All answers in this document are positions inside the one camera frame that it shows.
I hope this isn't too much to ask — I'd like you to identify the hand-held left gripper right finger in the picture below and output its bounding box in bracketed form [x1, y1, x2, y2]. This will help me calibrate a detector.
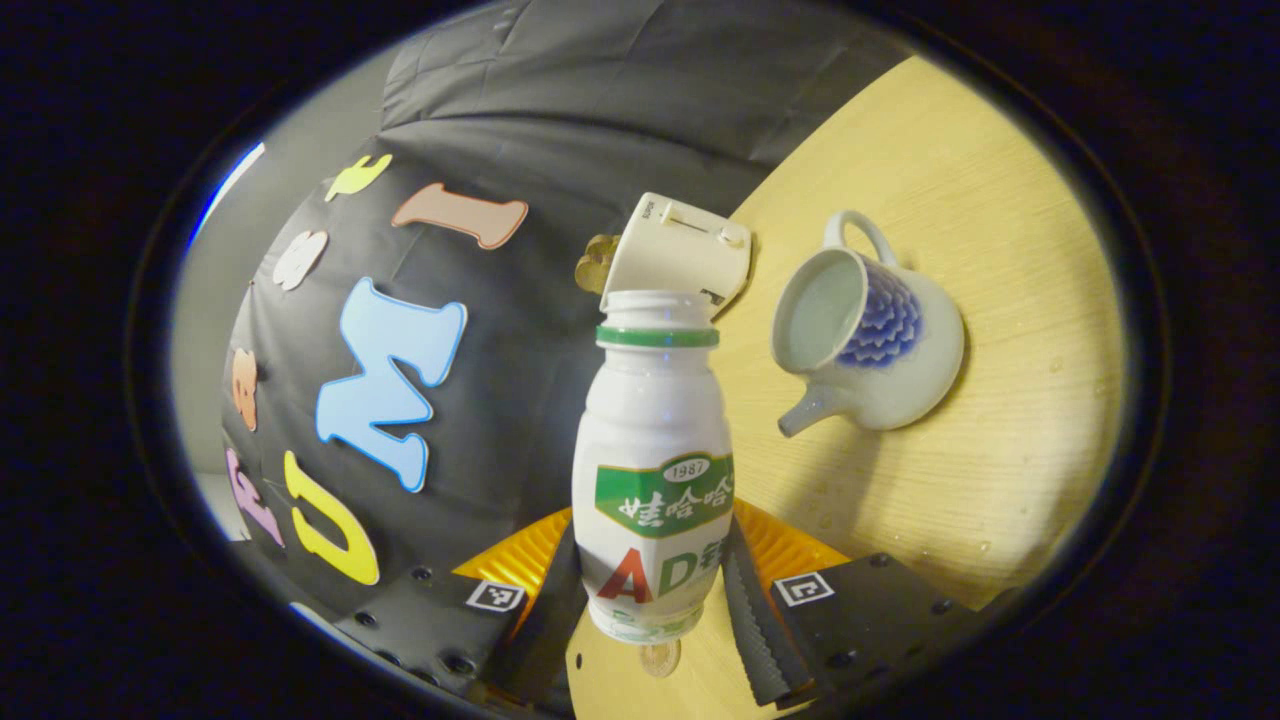
[720, 498, 1011, 711]

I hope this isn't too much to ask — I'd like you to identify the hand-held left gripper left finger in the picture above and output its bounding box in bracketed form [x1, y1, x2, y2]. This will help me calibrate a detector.
[335, 505, 591, 716]

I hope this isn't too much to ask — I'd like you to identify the white water bottle green label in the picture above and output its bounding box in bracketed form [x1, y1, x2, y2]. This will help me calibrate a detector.
[572, 290, 736, 646]

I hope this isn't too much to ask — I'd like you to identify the white teacup blue pattern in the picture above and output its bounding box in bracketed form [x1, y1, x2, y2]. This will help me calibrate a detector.
[770, 210, 967, 439]

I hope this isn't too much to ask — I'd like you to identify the black backdrop cloth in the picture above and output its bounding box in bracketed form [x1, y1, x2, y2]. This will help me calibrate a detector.
[222, 0, 911, 621]

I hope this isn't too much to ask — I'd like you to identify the white toaster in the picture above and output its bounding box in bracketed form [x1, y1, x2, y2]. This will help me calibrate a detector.
[600, 192, 753, 319]

